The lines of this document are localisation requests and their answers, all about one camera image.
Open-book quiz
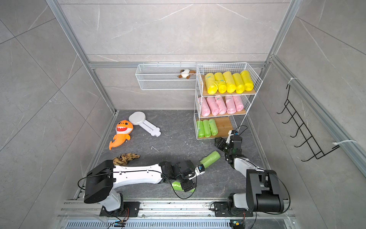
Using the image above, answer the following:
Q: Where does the brown white plush puppy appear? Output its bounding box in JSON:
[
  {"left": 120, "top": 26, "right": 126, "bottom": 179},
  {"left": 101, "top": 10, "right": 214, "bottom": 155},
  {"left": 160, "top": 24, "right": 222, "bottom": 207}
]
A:
[{"left": 178, "top": 69, "right": 196, "bottom": 79}]

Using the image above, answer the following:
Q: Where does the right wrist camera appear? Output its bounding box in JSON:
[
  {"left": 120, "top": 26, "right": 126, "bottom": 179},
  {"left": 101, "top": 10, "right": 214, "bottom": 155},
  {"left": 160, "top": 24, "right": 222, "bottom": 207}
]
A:
[{"left": 226, "top": 130, "right": 238, "bottom": 144}]

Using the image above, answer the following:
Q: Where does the tiger striped small toy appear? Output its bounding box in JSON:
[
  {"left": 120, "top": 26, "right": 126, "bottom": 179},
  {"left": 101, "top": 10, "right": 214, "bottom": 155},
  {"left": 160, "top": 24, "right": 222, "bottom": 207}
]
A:
[{"left": 113, "top": 153, "right": 140, "bottom": 166}]

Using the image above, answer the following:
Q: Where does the white folding stand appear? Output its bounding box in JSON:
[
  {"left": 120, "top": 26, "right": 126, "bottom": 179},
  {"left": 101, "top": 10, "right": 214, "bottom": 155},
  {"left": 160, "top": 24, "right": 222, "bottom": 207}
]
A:
[{"left": 129, "top": 111, "right": 161, "bottom": 137}]

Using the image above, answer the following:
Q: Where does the green roll bottom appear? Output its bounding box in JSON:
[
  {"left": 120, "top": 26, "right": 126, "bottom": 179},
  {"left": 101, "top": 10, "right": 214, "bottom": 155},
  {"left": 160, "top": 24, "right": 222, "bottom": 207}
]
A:
[{"left": 172, "top": 181, "right": 195, "bottom": 192}]

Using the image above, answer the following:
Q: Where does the black wall hook rack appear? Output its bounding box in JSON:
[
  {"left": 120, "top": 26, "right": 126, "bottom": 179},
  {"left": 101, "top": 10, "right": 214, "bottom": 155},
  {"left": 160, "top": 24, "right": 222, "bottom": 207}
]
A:
[{"left": 277, "top": 85, "right": 340, "bottom": 162}]

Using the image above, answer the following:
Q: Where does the orange shark plush toy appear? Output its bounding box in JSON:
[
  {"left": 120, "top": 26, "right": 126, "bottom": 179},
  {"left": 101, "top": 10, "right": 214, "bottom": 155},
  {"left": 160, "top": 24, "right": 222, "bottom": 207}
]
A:
[{"left": 109, "top": 120, "right": 133, "bottom": 150}]

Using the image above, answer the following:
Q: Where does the green roll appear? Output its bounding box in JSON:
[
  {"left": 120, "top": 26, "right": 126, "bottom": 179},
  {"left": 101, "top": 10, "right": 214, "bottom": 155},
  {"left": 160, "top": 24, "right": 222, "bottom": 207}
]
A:
[
  {"left": 203, "top": 119, "right": 211, "bottom": 138},
  {"left": 200, "top": 151, "right": 221, "bottom": 169},
  {"left": 172, "top": 181, "right": 195, "bottom": 192},
  {"left": 209, "top": 119, "right": 218, "bottom": 136},
  {"left": 196, "top": 120, "right": 205, "bottom": 138}
]

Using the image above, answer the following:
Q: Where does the pink roll top angled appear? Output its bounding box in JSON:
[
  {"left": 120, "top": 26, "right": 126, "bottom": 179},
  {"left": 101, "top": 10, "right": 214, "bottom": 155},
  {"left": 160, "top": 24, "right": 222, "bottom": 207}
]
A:
[{"left": 206, "top": 97, "right": 220, "bottom": 116}]

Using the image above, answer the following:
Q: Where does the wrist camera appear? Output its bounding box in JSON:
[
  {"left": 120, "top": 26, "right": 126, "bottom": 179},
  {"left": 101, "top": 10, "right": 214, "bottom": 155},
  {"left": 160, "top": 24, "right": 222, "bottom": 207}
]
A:
[
  {"left": 195, "top": 164, "right": 205, "bottom": 176},
  {"left": 226, "top": 130, "right": 238, "bottom": 144}
]

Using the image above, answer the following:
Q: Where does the white wall wire basket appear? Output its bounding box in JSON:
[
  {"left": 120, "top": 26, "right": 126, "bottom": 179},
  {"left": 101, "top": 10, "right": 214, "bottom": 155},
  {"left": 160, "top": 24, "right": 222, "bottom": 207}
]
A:
[{"left": 135, "top": 63, "right": 197, "bottom": 90}]

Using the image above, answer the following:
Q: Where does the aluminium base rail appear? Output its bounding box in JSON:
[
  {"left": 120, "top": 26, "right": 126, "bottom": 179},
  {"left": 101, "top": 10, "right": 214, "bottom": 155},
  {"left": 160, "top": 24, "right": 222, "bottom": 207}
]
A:
[{"left": 51, "top": 199, "right": 299, "bottom": 229}]

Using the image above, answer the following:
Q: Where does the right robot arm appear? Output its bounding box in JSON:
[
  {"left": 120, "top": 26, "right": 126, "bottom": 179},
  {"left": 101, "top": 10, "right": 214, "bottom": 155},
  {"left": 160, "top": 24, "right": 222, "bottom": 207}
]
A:
[{"left": 214, "top": 134, "right": 291, "bottom": 215}]

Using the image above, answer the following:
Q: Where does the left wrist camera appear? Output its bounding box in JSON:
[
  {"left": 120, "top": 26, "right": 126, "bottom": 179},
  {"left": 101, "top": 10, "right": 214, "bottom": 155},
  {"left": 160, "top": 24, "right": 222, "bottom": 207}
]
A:
[{"left": 195, "top": 164, "right": 205, "bottom": 176}]

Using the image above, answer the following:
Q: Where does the yellow roll horizontal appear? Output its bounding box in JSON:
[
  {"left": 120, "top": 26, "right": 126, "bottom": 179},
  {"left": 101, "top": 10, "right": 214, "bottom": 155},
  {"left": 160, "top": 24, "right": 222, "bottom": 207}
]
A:
[{"left": 232, "top": 73, "right": 245, "bottom": 94}]

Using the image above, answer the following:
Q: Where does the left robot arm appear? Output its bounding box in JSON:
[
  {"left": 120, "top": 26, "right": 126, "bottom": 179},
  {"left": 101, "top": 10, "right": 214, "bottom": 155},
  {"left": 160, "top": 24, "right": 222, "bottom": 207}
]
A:
[{"left": 84, "top": 160, "right": 205, "bottom": 212}]

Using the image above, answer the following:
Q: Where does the white three-tier wire shelf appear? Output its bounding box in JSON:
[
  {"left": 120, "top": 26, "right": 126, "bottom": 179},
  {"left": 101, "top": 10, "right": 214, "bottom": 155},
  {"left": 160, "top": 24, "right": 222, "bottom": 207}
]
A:
[{"left": 193, "top": 62, "right": 263, "bottom": 140}]

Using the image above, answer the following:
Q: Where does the yellow roll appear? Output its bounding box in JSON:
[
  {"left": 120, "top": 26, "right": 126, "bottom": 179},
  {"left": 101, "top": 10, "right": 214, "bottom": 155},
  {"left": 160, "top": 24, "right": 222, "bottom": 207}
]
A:
[
  {"left": 214, "top": 72, "right": 227, "bottom": 94},
  {"left": 240, "top": 70, "right": 254, "bottom": 91},
  {"left": 223, "top": 71, "right": 236, "bottom": 93},
  {"left": 205, "top": 73, "right": 218, "bottom": 95}
]

